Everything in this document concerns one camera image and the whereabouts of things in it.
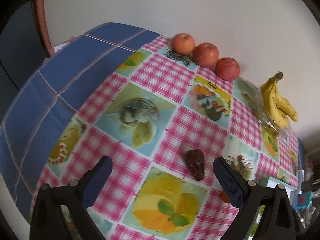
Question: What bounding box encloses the teal box red label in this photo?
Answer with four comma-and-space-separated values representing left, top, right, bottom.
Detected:
296, 191, 312, 209

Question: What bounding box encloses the yellow banana bunch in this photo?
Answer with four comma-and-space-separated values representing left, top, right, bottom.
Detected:
260, 72, 298, 128

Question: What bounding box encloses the left red apple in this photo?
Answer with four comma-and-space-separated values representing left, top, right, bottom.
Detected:
171, 33, 195, 55

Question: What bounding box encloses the pink checkered fruit tablecloth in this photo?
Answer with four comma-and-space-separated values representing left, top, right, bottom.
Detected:
31, 36, 298, 239

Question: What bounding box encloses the red apple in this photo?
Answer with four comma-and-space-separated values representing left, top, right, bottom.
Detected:
171, 33, 195, 55
215, 57, 240, 81
192, 42, 219, 68

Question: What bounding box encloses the orange tangerine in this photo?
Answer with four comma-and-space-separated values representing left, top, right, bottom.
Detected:
220, 191, 231, 204

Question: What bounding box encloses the middle red apple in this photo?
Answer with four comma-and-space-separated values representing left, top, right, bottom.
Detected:
192, 42, 219, 68

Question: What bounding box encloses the clear plastic container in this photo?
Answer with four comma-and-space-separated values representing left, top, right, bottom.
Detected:
253, 89, 293, 138

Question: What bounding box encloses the dark brown avocado left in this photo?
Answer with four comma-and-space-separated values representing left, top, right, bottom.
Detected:
184, 149, 204, 181

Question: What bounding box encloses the blue plaid cloth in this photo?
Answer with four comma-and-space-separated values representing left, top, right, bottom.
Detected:
0, 22, 161, 196

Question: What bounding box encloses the white tray teal rim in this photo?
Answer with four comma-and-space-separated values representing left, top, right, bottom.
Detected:
259, 177, 297, 198

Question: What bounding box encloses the right red apple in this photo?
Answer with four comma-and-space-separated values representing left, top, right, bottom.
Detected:
215, 57, 240, 81

